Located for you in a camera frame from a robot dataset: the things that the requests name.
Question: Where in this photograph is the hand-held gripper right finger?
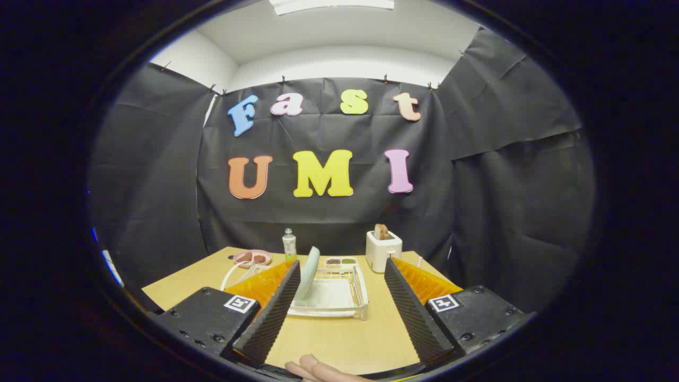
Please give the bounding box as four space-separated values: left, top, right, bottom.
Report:
384 257 531 369

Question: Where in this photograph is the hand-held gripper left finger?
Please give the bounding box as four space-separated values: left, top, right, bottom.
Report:
151 259 301 368

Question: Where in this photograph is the pale green plate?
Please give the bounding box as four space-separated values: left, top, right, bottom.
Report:
293 246 321 308

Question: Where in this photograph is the white wire dish rack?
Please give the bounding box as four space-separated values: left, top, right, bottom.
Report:
220 260 370 321

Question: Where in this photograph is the pink dish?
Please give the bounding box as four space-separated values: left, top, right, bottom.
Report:
233 249 272 267

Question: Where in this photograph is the white toaster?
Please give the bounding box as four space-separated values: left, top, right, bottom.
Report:
365 231 403 273

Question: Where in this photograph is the clear bottle with green liquid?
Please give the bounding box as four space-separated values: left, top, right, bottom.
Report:
282 228 298 262

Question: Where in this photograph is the black backdrop cloth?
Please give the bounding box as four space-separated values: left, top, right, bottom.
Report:
88 27 597 314

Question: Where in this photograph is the ceiling light panel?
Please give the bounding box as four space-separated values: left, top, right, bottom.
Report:
269 0 396 15

